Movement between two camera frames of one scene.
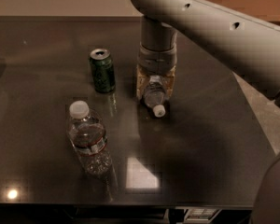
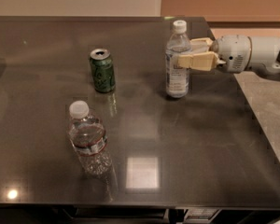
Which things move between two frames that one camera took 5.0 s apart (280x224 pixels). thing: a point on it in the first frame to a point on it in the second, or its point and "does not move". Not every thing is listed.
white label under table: [200, 215] does not move
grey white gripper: [156, 61] to [232, 52]
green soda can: [103, 70] does not move
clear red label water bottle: [89, 135] does not move
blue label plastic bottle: [155, 94] to [177, 75]
